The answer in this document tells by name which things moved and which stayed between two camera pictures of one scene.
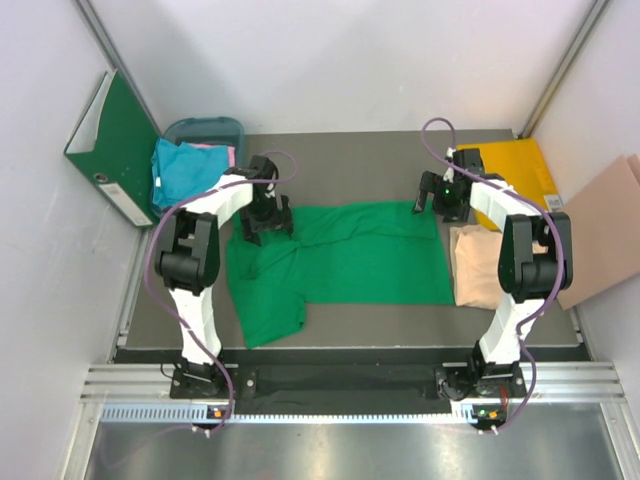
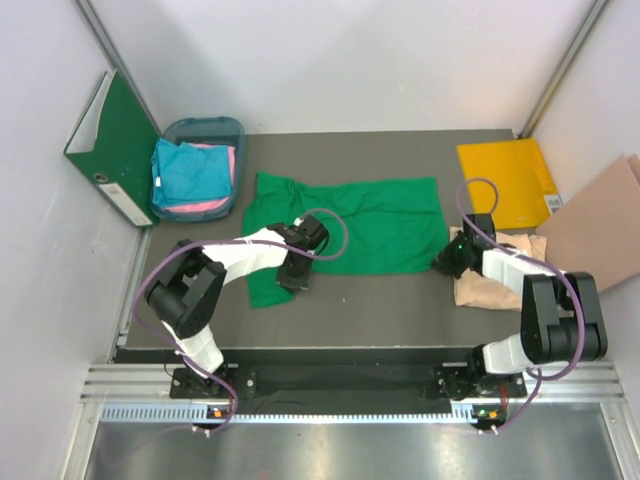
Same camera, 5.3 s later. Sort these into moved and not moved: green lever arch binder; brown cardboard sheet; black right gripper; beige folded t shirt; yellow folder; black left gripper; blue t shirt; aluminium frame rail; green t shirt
Moved: black right gripper; black left gripper; green t shirt
Not moved: blue t shirt; aluminium frame rail; yellow folder; green lever arch binder; beige folded t shirt; brown cardboard sheet
